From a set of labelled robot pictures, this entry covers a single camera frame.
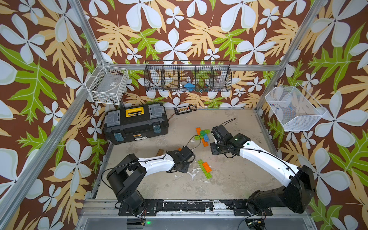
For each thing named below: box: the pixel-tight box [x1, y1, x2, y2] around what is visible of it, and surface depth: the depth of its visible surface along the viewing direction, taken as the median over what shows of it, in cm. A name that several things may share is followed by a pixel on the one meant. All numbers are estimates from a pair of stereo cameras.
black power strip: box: [173, 105, 192, 115], surface depth 121 cm
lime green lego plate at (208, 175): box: [197, 159, 213, 180], surface depth 88 cm
